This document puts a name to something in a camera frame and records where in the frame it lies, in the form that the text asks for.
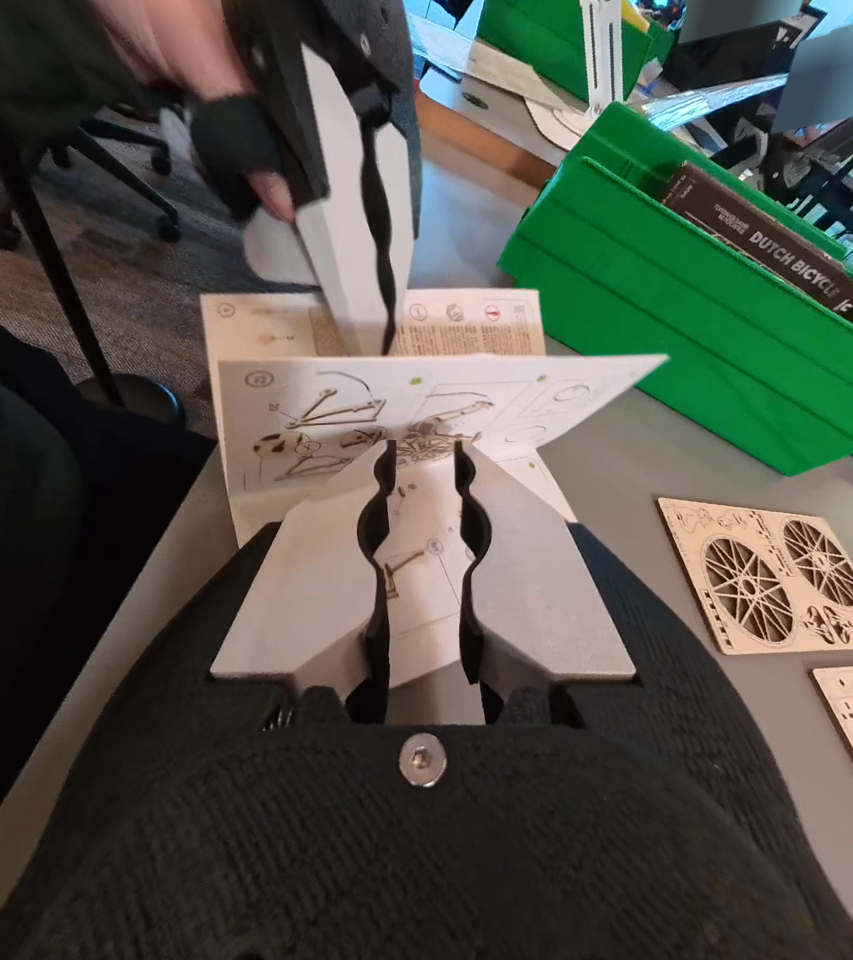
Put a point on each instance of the person's left forearm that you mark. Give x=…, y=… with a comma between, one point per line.
x=156, y=52

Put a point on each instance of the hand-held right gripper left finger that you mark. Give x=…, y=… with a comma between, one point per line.
x=291, y=600

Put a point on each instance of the brown cardboard kit box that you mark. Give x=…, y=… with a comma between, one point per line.
x=764, y=240

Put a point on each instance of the person's left hand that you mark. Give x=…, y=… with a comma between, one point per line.
x=235, y=142

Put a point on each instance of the white upright slotted board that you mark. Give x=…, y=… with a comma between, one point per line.
x=600, y=60

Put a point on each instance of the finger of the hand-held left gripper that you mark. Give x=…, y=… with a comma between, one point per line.
x=333, y=225
x=400, y=210

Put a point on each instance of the black stand pole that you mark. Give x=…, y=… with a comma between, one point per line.
x=59, y=277

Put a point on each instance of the large green plastic bin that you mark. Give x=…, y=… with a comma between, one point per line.
x=666, y=315

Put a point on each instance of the black office chair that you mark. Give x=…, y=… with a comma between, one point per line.
x=134, y=172

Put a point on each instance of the wooden sheet with wheel cutouts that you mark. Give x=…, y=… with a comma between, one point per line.
x=771, y=577

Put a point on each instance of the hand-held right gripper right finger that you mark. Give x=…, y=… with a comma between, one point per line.
x=546, y=600

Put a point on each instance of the small green plastic bin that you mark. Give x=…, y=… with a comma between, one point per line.
x=546, y=37

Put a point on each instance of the flat cardboard sheets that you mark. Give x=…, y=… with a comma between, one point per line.
x=501, y=82

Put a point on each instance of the white instruction booklet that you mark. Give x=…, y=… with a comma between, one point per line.
x=336, y=405

